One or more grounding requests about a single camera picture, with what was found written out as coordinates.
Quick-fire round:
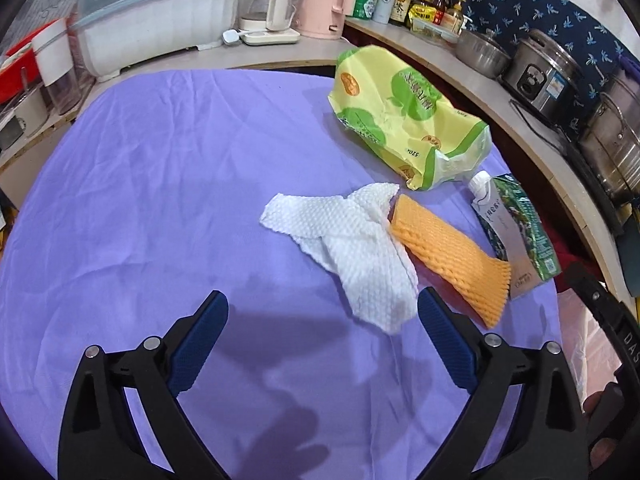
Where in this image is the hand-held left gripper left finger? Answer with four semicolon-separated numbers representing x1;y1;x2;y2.
57;290;231;480

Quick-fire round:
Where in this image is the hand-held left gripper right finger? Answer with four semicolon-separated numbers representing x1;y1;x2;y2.
417;286;587;480

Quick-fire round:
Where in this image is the white paper towel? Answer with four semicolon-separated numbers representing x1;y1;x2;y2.
259;182;420;335

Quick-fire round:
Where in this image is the person's right hand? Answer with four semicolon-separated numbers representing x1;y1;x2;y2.
582;390;623;467

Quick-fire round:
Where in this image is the red cloth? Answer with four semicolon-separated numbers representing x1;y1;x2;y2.
552;245;581;293

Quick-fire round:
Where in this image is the orange foam fruit net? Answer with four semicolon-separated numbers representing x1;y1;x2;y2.
389;195;512;330

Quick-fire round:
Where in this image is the green milk carton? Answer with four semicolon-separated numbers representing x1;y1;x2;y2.
469;170;562;301

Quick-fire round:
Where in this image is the purple cloth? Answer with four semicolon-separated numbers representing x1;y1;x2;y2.
0;65;561;480

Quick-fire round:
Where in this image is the wooden counter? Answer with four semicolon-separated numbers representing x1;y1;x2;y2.
345;17;636;311

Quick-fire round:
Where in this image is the large steel pot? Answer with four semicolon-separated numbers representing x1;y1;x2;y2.
577;67;640;206

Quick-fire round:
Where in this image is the steel rice cooker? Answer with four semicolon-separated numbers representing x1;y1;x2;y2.
501;29;586;128

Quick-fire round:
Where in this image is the yellow green plastic bag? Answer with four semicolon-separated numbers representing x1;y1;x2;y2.
327;44;490;192

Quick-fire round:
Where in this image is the small white container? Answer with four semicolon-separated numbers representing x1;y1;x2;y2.
0;87;51;151

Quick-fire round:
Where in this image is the steel pot glass lid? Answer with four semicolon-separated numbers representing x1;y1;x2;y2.
455;27;512;80

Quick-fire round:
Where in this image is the white dish box grey lid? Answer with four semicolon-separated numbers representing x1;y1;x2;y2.
67;0;242;83

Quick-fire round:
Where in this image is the clear container white lid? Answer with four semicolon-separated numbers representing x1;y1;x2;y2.
32;19;83;116

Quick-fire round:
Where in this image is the red basin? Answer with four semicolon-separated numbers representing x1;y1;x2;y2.
0;20;61;103

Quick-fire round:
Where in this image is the amber bottle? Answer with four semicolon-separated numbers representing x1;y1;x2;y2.
440;2;463;31

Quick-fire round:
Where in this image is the clear container yellow packet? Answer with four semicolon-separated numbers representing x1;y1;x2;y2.
409;2;461;43

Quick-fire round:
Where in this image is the white glass kettle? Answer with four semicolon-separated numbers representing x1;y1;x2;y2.
237;0;301;45

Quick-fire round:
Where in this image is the pink electric kettle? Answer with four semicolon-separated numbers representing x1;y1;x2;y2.
299;0;362;40

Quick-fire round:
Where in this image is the black cable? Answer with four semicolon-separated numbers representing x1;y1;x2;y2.
509;99;573;156

